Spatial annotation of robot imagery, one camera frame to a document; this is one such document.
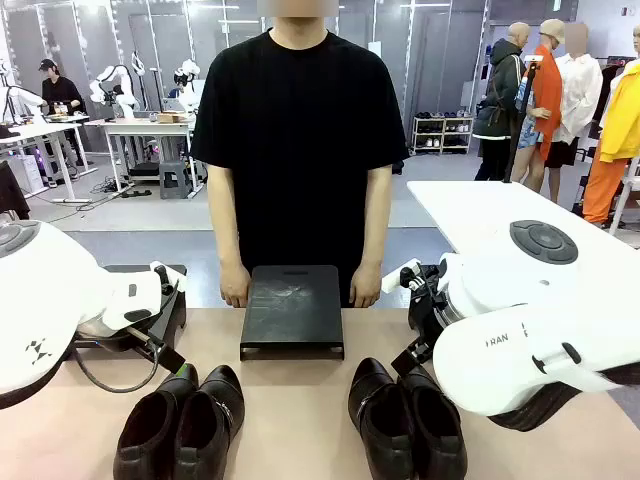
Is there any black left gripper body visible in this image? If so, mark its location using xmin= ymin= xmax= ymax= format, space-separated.
xmin=72 ymin=327 xmax=152 ymax=359

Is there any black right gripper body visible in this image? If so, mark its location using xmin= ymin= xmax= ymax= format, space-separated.
xmin=407 ymin=264 xmax=450 ymax=351

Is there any black leather buckle shoe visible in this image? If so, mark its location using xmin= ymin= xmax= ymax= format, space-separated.
xmin=399 ymin=364 xmax=470 ymax=480
xmin=347 ymin=357 xmax=417 ymax=480

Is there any person's left forearm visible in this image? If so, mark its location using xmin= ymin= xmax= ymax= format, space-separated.
xmin=355 ymin=194 xmax=393 ymax=269

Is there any person's right forearm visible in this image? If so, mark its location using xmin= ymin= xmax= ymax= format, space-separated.
xmin=208 ymin=194 xmax=250 ymax=269

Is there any person in black t-shirt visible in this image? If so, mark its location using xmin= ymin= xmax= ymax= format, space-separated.
xmin=189 ymin=0 xmax=411 ymax=309

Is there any person with black cap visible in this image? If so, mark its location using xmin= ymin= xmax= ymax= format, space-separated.
xmin=38 ymin=58 xmax=87 ymax=119

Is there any person in white shirt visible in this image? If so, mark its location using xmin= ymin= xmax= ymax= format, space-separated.
xmin=544 ymin=22 xmax=605 ymax=204

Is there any person's left hand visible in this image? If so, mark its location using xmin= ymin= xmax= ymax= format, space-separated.
xmin=348 ymin=262 xmax=383 ymax=309

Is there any person's right hand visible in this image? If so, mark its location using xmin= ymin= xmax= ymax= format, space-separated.
xmin=219 ymin=262 xmax=252 ymax=309

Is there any black leather ankle shoe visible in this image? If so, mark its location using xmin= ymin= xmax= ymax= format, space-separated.
xmin=112 ymin=368 xmax=200 ymax=480
xmin=172 ymin=364 xmax=246 ymax=480

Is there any white side table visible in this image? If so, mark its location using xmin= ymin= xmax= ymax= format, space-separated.
xmin=407 ymin=179 xmax=640 ymax=254

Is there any grey plastic stool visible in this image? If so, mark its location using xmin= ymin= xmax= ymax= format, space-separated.
xmin=158 ymin=160 xmax=194 ymax=201

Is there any white shoe rack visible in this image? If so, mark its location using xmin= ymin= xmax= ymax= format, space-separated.
xmin=412 ymin=113 xmax=475 ymax=155

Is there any black hanging jacket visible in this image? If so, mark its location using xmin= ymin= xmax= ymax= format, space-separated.
xmin=0 ymin=159 xmax=31 ymax=221

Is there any white box under desk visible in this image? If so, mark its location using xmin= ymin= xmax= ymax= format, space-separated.
xmin=7 ymin=153 xmax=45 ymax=194

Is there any white desk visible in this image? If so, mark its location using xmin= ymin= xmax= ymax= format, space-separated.
xmin=84 ymin=117 xmax=206 ymax=199
xmin=0 ymin=119 xmax=99 ymax=204

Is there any mannequin in dark jacket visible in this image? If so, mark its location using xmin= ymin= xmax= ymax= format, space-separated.
xmin=472 ymin=22 xmax=531 ymax=182

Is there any mannequin in orange top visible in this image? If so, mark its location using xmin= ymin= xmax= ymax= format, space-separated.
xmin=509 ymin=18 xmax=566 ymax=199

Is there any mannequin in yellow jacket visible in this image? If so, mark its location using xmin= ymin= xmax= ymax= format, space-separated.
xmin=582 ymin=37 xmax=640 ymax=226

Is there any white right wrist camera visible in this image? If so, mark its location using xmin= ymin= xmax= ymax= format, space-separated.
xmin=382 ymin=258 xmax=424 ymax=295

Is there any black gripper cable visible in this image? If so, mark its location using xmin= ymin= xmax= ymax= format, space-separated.
xmin=73 ymin=344 xmax=161 ymax=395

